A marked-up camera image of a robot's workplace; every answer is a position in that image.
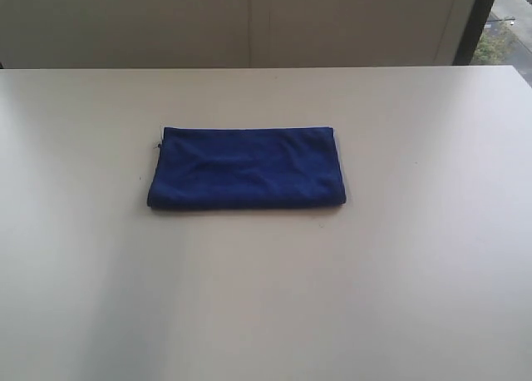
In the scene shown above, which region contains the dark window frame post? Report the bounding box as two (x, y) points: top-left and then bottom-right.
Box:
(452, 0), (495, 66)

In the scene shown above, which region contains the blue microfiber cloth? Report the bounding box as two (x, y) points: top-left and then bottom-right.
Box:
(146, 126), (347, 210)

